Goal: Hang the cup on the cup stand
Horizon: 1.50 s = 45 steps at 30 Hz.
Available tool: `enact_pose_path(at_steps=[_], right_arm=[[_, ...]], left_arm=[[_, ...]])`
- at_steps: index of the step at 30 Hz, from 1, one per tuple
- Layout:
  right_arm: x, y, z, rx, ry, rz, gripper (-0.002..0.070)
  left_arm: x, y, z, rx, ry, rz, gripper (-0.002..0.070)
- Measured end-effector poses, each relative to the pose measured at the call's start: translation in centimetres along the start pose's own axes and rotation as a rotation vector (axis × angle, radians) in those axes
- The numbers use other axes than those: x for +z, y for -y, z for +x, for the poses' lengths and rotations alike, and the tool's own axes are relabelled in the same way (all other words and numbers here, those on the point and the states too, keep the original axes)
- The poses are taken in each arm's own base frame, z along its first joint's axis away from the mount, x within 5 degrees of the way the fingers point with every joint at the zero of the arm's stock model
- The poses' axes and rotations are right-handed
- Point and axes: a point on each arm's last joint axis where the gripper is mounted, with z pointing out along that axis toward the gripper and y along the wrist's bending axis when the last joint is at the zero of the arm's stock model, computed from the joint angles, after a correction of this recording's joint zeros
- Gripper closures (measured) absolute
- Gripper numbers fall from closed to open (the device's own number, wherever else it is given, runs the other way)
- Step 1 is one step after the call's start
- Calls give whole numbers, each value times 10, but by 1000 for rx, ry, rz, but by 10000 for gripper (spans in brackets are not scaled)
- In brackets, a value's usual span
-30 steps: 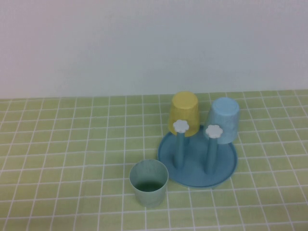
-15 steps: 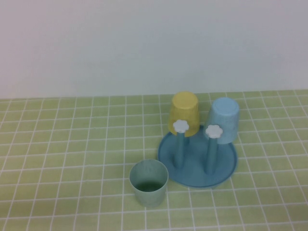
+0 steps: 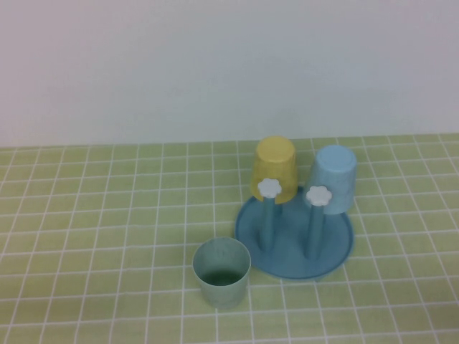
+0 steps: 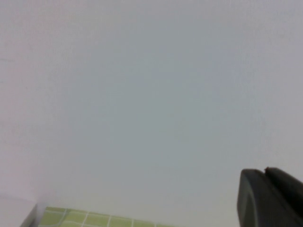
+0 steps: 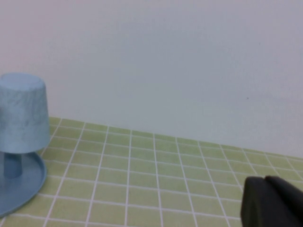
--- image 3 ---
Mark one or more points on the pale green plastic cup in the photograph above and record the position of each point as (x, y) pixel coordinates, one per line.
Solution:
(222, 294)

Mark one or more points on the yellow plastic cup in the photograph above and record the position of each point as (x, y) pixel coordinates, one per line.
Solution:
(274, 157)

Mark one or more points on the blue cup stand white caps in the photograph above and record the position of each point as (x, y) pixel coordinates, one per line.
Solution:
(287, 258)

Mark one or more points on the light blue plastic cup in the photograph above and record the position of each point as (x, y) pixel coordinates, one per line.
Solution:
(337, 168)

